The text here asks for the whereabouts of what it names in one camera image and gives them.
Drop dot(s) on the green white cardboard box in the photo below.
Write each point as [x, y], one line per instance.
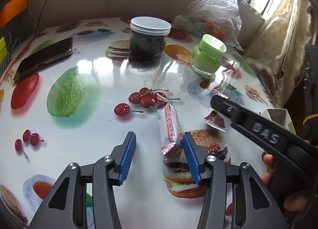
[279, 116]

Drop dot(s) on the beige floral curtain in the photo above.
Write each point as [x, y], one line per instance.
[276, 53]

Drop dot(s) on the orange storage box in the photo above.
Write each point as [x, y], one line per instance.
[12, 9]

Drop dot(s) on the red white snack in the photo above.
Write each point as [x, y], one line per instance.
[169, 128]

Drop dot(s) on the green jar green lid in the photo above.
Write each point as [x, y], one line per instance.
[207, 55]

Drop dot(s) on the person's right hand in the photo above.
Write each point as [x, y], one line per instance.
[289, 189]

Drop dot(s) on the dark jar white lid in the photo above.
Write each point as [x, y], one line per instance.
[148, 36]

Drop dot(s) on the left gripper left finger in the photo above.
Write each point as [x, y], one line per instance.
[65, 204]

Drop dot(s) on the black smartphone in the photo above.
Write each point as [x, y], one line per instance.
[44, 57]

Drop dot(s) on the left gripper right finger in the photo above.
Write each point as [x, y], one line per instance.
[253, 205]

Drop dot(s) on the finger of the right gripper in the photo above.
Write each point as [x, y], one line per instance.
[225, 106]

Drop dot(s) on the small red white packet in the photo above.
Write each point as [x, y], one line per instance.
[215, 120]

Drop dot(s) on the clear plastic bag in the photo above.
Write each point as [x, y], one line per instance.
[219, 18]

